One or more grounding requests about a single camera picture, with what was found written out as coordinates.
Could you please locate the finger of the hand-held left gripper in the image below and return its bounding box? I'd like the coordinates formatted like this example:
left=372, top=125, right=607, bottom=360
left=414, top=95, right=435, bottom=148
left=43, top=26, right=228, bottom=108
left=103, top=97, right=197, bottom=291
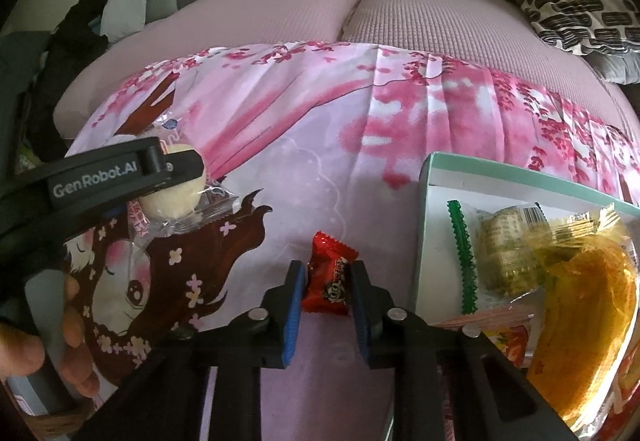
left=142, top=138, right=175, bottom=176

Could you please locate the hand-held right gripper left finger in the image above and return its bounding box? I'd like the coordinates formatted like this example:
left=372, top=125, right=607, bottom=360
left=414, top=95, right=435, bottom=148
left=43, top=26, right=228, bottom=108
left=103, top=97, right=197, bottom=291
left=75, top=260, right=307, bottom=441

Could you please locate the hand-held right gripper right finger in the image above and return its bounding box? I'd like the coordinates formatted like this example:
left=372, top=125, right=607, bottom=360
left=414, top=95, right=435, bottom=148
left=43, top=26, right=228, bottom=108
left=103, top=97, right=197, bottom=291
left=348, top=260, right=583, bottom=441

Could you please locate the clear-wrapped white bun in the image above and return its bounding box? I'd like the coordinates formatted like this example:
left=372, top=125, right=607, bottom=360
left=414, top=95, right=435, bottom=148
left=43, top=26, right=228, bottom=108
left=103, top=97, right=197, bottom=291
left=127, top=118, right=238, bottom=242

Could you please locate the small red candy packet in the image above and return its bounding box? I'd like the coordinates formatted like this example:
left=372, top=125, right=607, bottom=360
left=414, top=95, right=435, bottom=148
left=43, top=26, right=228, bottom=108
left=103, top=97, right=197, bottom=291
left=301, top=231, right=360, bottom=318

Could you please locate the teal cardboard box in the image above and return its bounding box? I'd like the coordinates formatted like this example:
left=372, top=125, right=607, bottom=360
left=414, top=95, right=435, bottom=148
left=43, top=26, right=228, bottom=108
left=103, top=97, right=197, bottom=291
left=415, top=152, right=640, bottom=437

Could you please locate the green-edged round biscuit packet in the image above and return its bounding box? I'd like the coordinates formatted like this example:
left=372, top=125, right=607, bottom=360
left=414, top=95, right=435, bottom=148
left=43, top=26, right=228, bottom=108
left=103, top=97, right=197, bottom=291
left=446, top=200, right=551, bottom=314

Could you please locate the golden yellow cake packet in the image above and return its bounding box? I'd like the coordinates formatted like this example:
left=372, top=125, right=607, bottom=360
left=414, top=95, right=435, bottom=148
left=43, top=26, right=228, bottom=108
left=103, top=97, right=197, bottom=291
left=527, top=203, right=640, bottom=432

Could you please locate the person's left hand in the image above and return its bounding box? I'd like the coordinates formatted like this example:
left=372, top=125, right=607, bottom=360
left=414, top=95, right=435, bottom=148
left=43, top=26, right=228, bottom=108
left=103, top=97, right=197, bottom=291
left=0, top=273, right=101, bottom=399

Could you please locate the dark clothing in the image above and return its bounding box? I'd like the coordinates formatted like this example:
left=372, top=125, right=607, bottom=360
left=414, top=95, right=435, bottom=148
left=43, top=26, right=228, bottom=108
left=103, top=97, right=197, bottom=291
left=35, top=0, right=111, bottom=142

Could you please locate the pink printed blanket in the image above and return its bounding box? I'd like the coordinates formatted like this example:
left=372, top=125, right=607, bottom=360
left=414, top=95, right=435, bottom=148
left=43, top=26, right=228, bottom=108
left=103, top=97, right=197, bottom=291
left=0, top=40, right=640, bottom=441

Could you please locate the pink sofa cover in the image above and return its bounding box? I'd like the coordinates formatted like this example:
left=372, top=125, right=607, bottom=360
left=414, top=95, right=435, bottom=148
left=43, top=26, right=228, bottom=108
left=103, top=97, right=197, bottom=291
left=52, top=0, right=640, bottom=142

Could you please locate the grey pillow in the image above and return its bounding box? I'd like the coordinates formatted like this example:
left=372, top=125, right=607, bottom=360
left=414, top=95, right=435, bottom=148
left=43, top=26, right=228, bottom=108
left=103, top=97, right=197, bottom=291
left=587, top=46, right=640, bottom=84

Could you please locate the black white patterned pillow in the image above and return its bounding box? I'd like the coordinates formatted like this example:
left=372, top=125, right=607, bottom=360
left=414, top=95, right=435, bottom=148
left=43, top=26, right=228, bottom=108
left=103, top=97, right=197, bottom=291
left=506, top=0, right=640, bottom=56

